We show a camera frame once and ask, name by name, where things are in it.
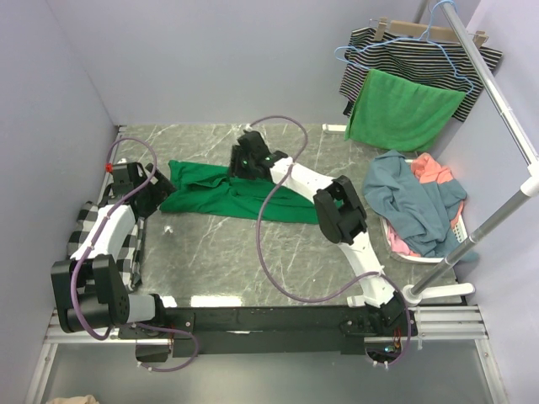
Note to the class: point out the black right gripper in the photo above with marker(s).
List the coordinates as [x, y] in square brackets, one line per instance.
[234, 168]

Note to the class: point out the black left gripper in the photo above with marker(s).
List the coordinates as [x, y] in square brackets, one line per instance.
[162, 189]

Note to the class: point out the green t-shirt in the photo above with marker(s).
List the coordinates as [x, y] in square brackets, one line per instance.
[207, 189]

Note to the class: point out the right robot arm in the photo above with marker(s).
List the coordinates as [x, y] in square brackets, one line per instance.
[341, 219]

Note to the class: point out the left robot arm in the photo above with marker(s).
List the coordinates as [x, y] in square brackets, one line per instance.
[93, 287]

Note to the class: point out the black white checkered shirt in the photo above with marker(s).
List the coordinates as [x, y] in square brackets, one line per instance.
[130, 254]

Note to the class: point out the green towel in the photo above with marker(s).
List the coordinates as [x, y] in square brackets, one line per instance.
[393, 113]

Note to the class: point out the pink garment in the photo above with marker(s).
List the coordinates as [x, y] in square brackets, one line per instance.
[398, 245]

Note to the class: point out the coral orange garment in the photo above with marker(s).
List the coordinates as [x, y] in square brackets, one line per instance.
[427, 170]

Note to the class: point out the black base beam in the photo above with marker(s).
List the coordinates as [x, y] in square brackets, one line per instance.
[273, 329]

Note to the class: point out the teal blue garment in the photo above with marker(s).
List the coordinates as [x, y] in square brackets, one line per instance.
[422, 214]

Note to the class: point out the wooden clip hanger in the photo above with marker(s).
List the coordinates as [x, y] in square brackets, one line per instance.
[413, 30]

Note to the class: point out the black white striped shirt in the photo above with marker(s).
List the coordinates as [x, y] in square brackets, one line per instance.
[417, 62]

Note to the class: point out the beige cloth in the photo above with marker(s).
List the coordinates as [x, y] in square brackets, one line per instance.
[87, 399]

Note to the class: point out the blue wire hanger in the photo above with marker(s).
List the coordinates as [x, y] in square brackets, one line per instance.
[438, 46]

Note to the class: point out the aluminium rail frame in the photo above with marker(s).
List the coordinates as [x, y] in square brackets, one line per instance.
[449, 361]

